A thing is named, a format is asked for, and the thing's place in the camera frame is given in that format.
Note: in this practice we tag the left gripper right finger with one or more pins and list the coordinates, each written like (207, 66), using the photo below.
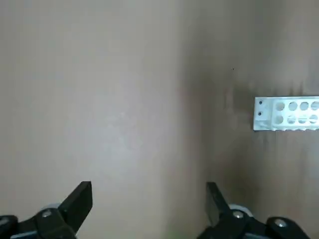
(239, 224)

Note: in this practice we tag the white test tube rack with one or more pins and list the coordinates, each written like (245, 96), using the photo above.
(263, 122)

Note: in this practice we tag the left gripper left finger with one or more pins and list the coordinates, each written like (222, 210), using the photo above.
(49, 224)

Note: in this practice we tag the clear test tube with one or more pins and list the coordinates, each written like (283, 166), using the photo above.
(291, 120)

